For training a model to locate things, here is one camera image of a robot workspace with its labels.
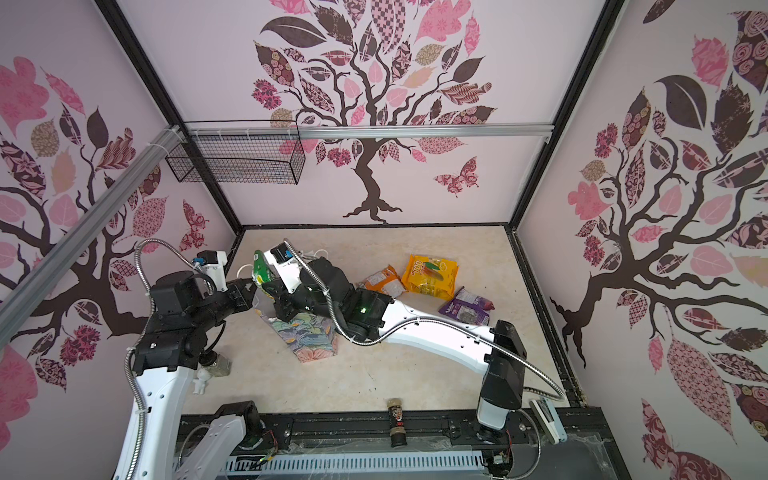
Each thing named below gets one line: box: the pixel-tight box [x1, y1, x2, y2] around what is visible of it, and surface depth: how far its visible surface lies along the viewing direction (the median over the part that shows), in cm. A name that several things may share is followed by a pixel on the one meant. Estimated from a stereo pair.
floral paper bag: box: [253, 289, 339, 363], surface depth 77 cm
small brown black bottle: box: [387, 398, 407, 448], surface depth 74 cm
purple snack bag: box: [438, 286, 495, 326], surface depth 96 cm
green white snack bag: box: [252, 250, 272, 285], surface depth 62 cm
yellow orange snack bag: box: [402, 255, 460, 301], surface depth 100 cm
